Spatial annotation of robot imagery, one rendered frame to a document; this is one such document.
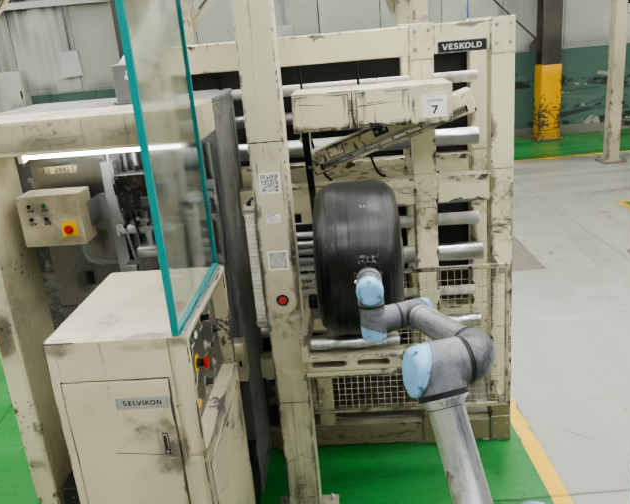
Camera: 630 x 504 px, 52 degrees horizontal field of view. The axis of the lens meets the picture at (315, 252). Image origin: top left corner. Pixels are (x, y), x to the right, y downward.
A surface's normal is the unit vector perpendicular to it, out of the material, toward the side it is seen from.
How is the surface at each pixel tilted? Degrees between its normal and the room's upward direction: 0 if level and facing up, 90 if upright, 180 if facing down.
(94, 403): 90
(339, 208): 33
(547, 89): 90
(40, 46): 90
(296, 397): 90
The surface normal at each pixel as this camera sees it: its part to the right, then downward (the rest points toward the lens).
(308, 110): -0.05, 0.33
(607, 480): -0.08, -0.94
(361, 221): -0.09, -0.42
